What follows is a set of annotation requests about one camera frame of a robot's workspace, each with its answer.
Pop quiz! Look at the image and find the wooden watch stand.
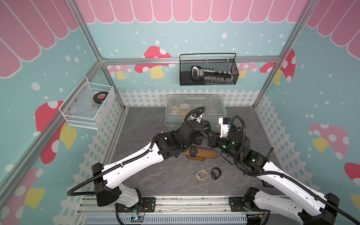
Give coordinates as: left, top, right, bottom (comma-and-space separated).
181, 148, 218, 161

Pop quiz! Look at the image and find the large black digital watch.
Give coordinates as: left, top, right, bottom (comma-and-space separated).
189, 146, 198, 158

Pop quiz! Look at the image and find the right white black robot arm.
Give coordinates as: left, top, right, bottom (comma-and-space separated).
203, 116, 360, 225

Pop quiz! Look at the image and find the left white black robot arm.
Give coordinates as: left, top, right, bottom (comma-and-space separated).
67, 106, 206, 208

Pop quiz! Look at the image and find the clear plastic storage box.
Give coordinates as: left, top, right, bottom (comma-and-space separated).
165, 94, 227, 133

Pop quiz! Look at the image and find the black tape roll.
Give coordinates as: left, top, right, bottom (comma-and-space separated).
93, 91, 109, 104

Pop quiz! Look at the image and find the green circuit board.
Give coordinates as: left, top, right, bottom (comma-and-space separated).
130, 215, 144, 223

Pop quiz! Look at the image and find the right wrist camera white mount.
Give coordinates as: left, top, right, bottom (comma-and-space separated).
218, 117, 232, 138

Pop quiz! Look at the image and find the beige strap watch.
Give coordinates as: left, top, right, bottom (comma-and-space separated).
196, 170, 209, 181

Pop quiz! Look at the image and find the black wire mesh basket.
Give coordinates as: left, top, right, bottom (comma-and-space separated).
179, 53, 239, 86

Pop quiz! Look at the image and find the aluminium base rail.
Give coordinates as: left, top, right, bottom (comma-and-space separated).
73, 195, 291, 225

